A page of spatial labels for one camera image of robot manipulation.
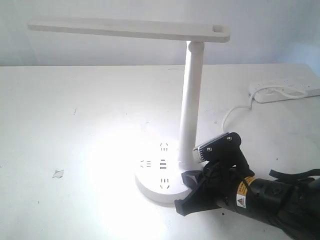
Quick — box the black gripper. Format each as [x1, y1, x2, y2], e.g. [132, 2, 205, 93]
[174, 162, 253, 217]

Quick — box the white desk lamp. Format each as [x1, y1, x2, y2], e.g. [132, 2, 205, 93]
[27, 17, 231, 204]

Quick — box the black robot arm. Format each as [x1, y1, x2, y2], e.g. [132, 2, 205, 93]
[174, 163, 320, 240]

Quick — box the white power strip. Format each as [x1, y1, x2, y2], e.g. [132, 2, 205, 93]
[248, 78, 320, 104]

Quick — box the small torn paper scrap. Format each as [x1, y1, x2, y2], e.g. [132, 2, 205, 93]
[52, 169, 64, 179]

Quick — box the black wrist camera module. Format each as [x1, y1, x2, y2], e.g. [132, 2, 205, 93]
[192, 132, 250, 172]

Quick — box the white power cable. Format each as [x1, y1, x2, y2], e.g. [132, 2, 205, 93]
[221, 86, 310, 133]

